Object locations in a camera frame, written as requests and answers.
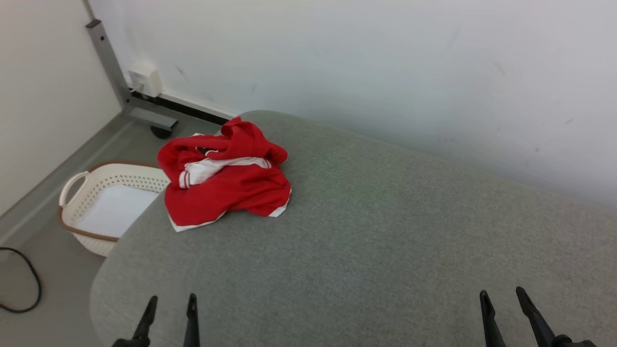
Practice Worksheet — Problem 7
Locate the grey fabric sofa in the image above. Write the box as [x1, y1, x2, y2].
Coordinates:
[89, 110, 617, 347]

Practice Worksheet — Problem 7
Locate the white perforated laundry basket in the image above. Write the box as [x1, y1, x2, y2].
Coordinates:
[58, 161, 171, 257]

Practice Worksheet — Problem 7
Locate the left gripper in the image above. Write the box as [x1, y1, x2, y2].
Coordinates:
[112, 293, 201, 347]

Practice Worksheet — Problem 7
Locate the black floor cable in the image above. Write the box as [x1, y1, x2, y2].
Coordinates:
[0, 247, 42, 314]

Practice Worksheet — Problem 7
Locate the white wall socket box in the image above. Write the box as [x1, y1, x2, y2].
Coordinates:
[128, 62, 164, 98]

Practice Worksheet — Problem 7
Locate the red shirt with white sleeves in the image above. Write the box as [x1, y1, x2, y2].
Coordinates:
[157, 117, 289, 189]

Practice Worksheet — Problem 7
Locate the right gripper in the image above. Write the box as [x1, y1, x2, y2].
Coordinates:
[479, 286, 598, 347]

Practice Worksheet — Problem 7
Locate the white and black baseboard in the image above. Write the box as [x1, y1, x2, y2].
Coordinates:
[130, 89, 240, 127]

